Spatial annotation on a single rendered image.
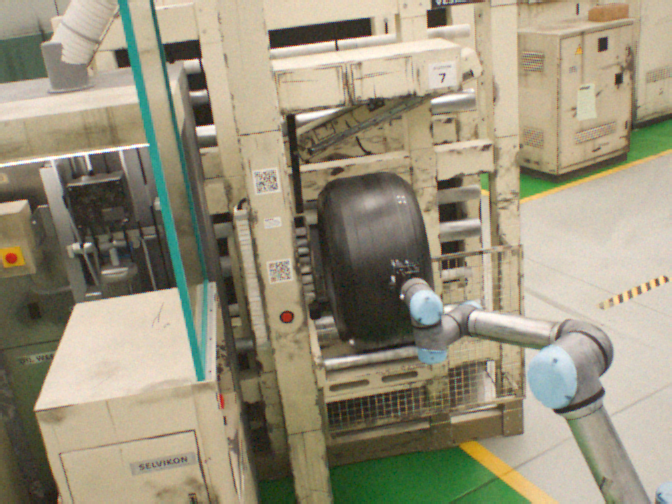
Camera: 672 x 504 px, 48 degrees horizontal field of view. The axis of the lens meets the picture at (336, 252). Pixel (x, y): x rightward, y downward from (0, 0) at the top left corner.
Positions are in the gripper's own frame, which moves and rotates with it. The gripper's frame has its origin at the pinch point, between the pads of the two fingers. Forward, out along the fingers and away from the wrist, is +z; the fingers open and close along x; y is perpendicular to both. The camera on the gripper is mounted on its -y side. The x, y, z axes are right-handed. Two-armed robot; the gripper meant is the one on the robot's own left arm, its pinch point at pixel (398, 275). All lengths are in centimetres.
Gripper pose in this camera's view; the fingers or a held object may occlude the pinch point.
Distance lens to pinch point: 218.9
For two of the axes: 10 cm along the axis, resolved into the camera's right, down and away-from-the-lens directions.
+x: -9.8, 1.5, -1.0
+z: -1.3, -2.7, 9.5
